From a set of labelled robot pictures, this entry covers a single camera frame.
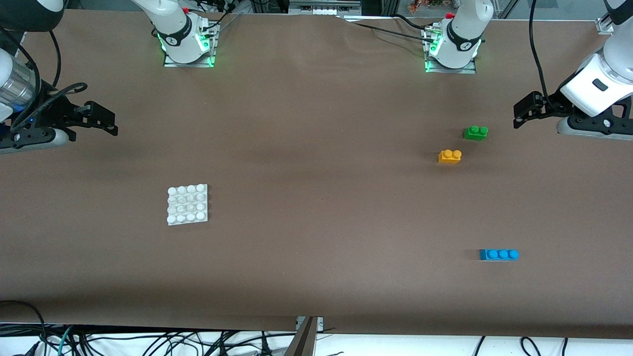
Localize white studded base plate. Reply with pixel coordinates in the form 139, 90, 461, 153
167, 183, 209, 226

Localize blue three-stud block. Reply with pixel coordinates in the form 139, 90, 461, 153
479, 249, 520, 261

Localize orange background clutter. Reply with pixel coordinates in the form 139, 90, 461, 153
408, 0, 446, 13

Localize aluminium extrusion bar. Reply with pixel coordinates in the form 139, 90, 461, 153
288, 0, 362, 15

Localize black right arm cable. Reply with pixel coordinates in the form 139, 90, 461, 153
0, 27, 89, 133

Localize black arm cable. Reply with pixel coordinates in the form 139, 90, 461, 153
528, 0, 550, 107
0, 27, 89, 133

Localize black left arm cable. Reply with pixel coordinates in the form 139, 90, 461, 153
528, 0, 550, 107

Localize short curved black cable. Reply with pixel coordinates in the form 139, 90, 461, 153
393, 14, 441, 30

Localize long black table cable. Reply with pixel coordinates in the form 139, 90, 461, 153
341, 15, 436, 40

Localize looped black floor cable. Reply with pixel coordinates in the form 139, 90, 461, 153
0, 300, 47, 356

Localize teal floor cable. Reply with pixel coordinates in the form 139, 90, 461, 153
55, 325, 75, 356

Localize tangled black floor cables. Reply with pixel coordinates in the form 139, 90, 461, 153
79, 330, 297, 356

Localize metal table edge bracket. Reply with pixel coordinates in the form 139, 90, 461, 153
295, 316, 324, 356

